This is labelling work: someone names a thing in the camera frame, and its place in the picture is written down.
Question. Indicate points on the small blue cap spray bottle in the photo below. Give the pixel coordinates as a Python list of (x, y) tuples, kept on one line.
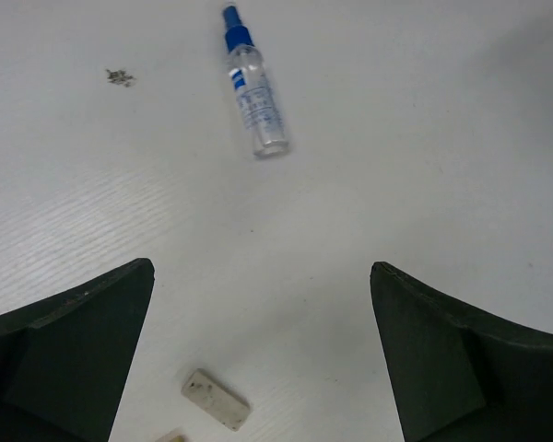
[(253, 92)]

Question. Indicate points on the tan cork block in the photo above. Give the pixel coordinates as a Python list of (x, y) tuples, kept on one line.
[(175, 435)]

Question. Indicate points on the white eraser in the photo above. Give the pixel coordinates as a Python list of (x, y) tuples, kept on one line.
[(215, 399)]

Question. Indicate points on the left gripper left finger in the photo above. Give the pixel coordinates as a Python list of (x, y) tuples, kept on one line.
[(64, 360)]

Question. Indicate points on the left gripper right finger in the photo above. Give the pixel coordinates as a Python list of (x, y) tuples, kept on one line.
[(459, 373)]

